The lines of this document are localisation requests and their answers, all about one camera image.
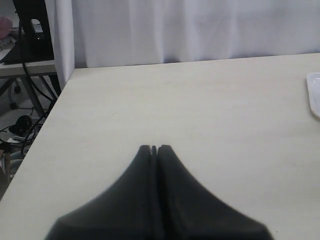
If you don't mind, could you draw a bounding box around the black cable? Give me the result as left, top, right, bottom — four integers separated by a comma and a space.
17, 24, 57, 118

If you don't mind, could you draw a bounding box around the white plastic tray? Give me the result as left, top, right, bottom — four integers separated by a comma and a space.
306, 72, 320, 119

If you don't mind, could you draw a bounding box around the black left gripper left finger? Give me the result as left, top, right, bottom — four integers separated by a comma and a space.
46, 145, 156, 240

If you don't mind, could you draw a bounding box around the black monitor stand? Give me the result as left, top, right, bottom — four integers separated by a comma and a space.
0, 0, 54, 65

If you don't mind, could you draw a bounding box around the side table with metal legs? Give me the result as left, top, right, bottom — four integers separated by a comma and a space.
0, 59, 62, 111

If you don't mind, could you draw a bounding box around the black round device on floor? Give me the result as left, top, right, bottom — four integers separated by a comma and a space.
8, 115, 33, 136

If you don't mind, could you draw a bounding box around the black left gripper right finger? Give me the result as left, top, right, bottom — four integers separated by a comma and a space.
156, 145, 273, 240

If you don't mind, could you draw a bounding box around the white backdrop curtain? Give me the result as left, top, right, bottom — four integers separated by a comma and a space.
45, 0, 320, 85

